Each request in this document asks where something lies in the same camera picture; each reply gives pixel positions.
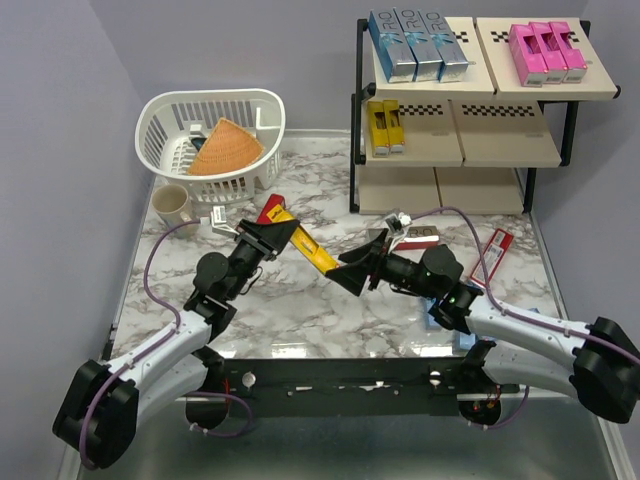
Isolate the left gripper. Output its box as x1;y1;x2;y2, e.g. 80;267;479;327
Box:
226;218;300;301

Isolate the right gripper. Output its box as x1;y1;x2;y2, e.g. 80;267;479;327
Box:
325;228;437;300

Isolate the yellow toothpaste box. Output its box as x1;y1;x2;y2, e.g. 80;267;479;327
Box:
266;205;339;274
367;101;390;157
383;100;405;154

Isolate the silver red toothpaste box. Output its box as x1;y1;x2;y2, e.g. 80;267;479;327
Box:
387;226;440;251

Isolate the light blue toothpaste box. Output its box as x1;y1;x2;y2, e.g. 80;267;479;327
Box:
423;298;441;330
454;332;477;352

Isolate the red white toothpaste box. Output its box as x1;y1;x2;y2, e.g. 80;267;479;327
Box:
469;228;514;288

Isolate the silver blue toothpaste box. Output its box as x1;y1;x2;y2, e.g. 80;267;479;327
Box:
368;9;416;83
394;7;442;82
420;9;469;83

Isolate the pink toothpaste box horizontal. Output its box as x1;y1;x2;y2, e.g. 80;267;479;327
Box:
508;24;548;88

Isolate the pink toothpaste box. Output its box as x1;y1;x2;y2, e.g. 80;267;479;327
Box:
549;21;588;83
529;22;568;84

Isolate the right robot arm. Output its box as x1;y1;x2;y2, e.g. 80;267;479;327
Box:
325;232;639;424

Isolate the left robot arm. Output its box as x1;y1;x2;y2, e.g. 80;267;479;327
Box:
52;220;300;470

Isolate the black three-tier shelf rack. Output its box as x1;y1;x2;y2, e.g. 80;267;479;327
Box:
349;17;620;214

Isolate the orange woven fan mat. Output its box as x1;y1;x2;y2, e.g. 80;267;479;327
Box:
187;118;264;176

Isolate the beige ceramic mug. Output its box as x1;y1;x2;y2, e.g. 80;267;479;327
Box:
151;184;199;239

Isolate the black item in basket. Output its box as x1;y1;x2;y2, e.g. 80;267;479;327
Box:
189;124;207;151

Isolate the white plastic basket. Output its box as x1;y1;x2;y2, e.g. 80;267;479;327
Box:
135;88;286;204

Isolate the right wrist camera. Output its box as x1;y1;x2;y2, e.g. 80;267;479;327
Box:
384;210;412;252

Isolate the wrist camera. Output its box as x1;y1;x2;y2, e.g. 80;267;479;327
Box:
384;210;412;252
199;205;239;239

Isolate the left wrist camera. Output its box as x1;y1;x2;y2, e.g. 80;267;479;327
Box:
199;205;239;239

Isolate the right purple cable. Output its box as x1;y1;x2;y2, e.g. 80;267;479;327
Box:
409;205;640;359

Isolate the purple cable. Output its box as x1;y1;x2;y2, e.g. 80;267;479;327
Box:
409;205;640;359
79;219;204;471

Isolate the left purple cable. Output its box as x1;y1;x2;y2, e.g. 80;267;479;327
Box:
79;219;204;471

